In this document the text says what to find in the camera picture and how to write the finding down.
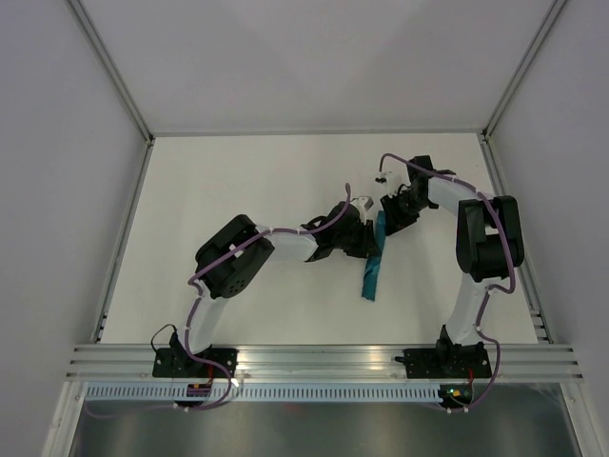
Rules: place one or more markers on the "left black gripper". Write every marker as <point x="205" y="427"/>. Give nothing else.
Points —
<point x="367" y="246"/>

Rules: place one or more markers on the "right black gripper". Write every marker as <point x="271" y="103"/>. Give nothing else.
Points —
<point x="394" y="220"/>

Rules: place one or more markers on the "teal cloth napkin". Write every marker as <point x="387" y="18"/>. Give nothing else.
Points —
<point x="373" y="264"/>

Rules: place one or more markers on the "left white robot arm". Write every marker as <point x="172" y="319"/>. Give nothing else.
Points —
<point x="228" y="262"/>

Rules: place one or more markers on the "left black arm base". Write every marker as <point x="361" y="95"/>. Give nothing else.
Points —
<point x="200" y="364"/>

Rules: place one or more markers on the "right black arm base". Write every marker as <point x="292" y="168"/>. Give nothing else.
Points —
<point x="431" y="363"/>

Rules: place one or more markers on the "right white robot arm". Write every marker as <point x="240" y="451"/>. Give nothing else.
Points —
<point x="489" y="249"/>

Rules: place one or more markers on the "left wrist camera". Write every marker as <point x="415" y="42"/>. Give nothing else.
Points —
<point x="363" y="204"/>

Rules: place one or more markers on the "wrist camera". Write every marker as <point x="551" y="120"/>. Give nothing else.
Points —
<point x="363" y="204"/>
<point x="391" y="183"/>

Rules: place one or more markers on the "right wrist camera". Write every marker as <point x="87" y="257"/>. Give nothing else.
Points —
<point x="391" y="183"/>

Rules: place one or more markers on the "aluminium mounting rail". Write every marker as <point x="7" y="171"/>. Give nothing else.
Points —
<point x="535" y="363"/>

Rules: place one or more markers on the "right aluminium frame post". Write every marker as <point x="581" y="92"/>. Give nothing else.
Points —
<point x="527" y="61"/>

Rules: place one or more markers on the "aluminium frame post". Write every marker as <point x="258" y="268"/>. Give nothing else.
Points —
<point x="94" y="39"/>
<point x="527" y="61"/>

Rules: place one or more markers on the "white slotted cable duct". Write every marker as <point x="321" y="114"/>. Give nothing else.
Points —
<point x="268" y="392"/>

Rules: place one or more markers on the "left aluminium frame post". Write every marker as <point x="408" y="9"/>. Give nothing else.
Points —
<point x="94" y="39"/>

